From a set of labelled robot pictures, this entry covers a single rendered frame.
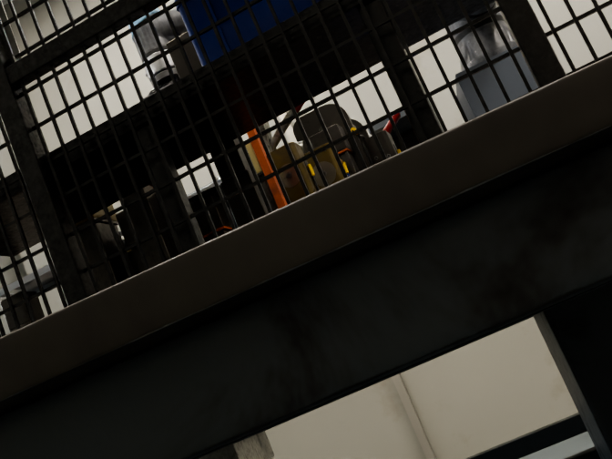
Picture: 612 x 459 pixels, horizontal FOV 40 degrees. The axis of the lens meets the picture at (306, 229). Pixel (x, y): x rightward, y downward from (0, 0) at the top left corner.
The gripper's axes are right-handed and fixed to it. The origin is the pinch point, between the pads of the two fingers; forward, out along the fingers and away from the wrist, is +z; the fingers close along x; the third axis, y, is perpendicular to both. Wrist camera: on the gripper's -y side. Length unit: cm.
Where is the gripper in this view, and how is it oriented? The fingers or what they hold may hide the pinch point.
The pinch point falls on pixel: (198, 161)
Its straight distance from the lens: 168.3
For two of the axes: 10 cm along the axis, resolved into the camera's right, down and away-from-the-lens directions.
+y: 3.1, 0.9, 9.5
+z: 3.8, 9.0, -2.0
